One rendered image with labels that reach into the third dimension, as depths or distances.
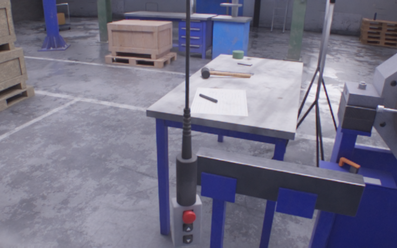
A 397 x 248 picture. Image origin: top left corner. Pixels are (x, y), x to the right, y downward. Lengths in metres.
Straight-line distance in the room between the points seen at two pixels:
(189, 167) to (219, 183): 0.60
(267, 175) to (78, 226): 1.46
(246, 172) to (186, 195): 0.54
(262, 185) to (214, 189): 0.19
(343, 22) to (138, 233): 11.54
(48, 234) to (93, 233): 0.29
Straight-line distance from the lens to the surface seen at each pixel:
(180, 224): 0.75
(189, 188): 0.68
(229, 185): 1.23
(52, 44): 8.38
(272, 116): 1.62
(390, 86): 1.36
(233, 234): 2.15
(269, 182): 1.20
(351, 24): 12.80
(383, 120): 1.40
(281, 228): 2.25
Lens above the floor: 1.48
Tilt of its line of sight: 24 degrees down
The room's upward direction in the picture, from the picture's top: 1 degrees clockwise
